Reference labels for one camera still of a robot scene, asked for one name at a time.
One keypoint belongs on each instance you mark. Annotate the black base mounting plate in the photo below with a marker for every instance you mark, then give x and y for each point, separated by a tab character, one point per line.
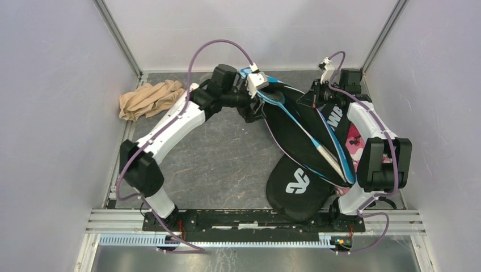
257	225

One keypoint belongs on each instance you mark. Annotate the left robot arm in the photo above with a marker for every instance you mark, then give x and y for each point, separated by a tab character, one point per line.
140	161

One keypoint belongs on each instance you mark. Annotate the beige cloth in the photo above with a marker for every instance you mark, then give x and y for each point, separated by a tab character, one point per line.
149	100

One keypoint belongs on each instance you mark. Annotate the blue Sport racket bag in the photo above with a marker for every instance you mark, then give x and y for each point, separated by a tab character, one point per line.
294	143

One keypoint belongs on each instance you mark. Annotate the black Crossway racket bag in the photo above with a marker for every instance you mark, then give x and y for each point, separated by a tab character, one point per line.
296	193

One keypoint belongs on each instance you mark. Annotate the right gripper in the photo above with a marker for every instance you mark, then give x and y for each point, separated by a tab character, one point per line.
312	98

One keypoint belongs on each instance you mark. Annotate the blue badminton racket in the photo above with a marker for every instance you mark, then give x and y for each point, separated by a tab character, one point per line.
278	99

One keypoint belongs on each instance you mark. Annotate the pink camouflage cloth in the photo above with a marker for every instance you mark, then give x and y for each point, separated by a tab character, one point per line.
353	143

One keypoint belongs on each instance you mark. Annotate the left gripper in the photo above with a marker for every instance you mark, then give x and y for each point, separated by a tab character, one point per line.
250	115

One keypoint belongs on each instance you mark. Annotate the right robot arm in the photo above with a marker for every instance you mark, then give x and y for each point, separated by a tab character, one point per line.
385	160

